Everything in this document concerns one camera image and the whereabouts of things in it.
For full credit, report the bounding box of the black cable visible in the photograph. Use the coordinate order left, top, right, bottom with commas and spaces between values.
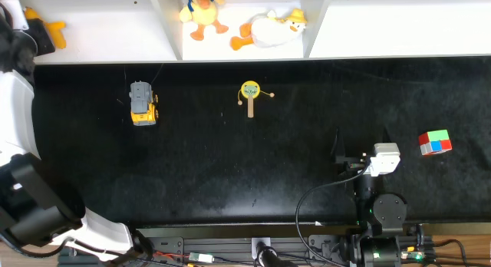
295, 162, 371, 267
0, 229, 77, 260

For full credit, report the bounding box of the yellow rattle drum toy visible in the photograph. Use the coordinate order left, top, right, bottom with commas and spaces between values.
236, 80, 276, 119

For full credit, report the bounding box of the grey and yellow toy truck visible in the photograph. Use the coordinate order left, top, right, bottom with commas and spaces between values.
128, 81, 160, 127

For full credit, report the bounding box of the yellow rubber duck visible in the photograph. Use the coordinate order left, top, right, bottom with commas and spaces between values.
24, 7, 68, 50

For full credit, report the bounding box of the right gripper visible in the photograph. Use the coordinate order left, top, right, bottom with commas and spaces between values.
331, 126, 392, 173

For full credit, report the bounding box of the white plush goose with hat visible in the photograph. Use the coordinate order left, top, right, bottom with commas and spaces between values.
229, 8, 308, 51

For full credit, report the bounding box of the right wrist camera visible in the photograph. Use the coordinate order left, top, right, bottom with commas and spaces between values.
368, 142, 402, 178

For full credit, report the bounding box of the white shelf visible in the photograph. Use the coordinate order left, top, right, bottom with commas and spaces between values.
0, 0, 491, 65

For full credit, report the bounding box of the many-coloured puzzle cube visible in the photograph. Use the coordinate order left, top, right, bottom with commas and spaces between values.
417, 128, 453, 157

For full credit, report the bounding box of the yellow plush duck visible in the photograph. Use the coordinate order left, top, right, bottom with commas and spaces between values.
179, 0, 230, 42

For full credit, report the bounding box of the mounting rail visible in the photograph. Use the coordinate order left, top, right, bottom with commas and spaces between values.
132, 222, 468, 267

